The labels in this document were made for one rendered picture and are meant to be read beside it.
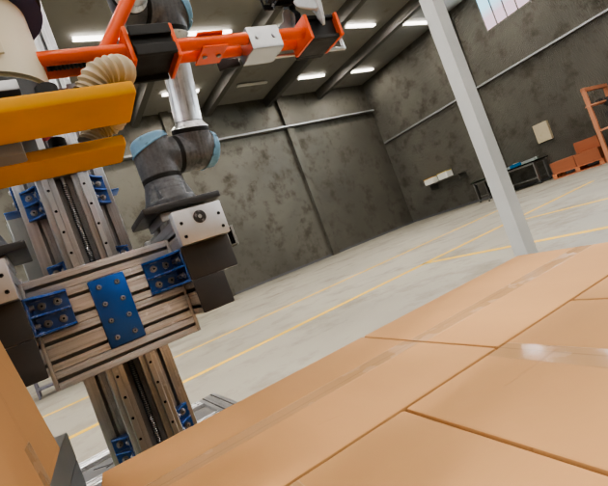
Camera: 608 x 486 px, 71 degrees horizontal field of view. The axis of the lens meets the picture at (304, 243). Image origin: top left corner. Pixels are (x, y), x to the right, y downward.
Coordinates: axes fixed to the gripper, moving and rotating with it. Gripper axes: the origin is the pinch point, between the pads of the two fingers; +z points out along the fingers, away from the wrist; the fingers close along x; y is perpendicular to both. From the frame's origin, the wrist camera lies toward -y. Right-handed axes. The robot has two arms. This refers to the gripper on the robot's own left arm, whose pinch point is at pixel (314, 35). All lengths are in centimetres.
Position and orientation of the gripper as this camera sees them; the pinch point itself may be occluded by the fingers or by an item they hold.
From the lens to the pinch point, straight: 100.6
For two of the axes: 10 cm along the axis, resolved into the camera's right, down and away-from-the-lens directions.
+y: -8.2, 3.2, -4.7
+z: 3.7, 9.3, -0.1
